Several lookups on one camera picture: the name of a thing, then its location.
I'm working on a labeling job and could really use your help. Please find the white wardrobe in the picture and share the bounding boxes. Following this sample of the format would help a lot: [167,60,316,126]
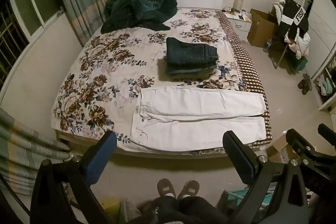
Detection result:
[301,0,336,112]

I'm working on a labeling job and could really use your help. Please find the white pants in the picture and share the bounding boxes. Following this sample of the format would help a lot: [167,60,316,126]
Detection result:
[130,86,268,147]

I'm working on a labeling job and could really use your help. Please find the person's right shoe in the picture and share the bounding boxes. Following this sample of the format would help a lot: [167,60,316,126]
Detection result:
[177,179,200,200]

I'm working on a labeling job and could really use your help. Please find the chair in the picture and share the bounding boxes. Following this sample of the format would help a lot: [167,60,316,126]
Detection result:
[270,30,310,75]

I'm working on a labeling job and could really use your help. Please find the yellow bag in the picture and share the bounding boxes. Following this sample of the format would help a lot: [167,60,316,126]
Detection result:
[100,196,122,224]

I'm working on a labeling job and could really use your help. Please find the large cardboard box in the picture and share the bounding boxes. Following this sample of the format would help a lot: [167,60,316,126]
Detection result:
[247,8,279,49]

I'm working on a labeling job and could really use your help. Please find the window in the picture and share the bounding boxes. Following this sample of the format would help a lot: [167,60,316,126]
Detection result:
[0,0,65,100]

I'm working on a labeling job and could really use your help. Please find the white nightstand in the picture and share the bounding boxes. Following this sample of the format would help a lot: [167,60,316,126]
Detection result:
[226,12,253,42]

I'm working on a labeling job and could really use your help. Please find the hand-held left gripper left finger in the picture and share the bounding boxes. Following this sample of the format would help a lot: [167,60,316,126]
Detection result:
[30,131,117,224]

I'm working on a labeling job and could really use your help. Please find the person's black trousers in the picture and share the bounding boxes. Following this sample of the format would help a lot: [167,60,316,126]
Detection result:
[142,195,223,224]

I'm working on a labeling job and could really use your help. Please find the folded dark jeans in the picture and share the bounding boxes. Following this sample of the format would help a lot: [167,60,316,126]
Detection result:
[166,37,219,66]

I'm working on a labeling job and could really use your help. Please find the small cardboard box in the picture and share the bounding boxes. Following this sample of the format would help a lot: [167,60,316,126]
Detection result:
[266,133,292,165]

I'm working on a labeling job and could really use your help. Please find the brown checkered sheet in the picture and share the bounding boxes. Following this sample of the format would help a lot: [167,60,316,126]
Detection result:
[217,11,273,149]

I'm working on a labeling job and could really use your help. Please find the person's left shoe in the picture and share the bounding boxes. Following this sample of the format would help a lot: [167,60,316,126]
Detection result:
[157,178,175,198]

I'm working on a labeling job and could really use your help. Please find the bed with floral sheet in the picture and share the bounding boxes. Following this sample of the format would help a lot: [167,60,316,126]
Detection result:
[51,7,263,155]

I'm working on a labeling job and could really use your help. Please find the dark green blanket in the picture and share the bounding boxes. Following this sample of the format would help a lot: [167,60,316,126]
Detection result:
[100,0,178,34]

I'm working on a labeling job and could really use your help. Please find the black and white jacket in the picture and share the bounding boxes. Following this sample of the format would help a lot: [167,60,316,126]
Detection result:
[275,0,311,43]

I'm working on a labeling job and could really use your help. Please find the person's shoe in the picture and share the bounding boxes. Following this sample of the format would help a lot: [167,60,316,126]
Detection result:
[157,178,175,198]
[177,179,200,200]

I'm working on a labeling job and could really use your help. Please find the pair of dark slippers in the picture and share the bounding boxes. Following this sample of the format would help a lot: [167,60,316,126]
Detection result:
[297,73,313,95]

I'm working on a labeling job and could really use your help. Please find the folded blue jeans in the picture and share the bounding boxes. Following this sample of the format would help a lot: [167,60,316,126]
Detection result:
[164,60,219,78]

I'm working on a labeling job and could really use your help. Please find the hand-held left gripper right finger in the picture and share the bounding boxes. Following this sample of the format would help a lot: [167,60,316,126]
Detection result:
[223,131,308,224]

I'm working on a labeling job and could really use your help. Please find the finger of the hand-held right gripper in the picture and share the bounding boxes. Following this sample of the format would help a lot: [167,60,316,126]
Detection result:
[286,128,316,161]
[317,123,336,142]

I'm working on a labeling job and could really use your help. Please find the white garment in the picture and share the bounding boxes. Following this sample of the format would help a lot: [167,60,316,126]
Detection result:
[285,30,312,60]

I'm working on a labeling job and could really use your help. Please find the teal plastic box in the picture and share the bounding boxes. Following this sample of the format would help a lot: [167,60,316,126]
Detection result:
[227,188,274,214]

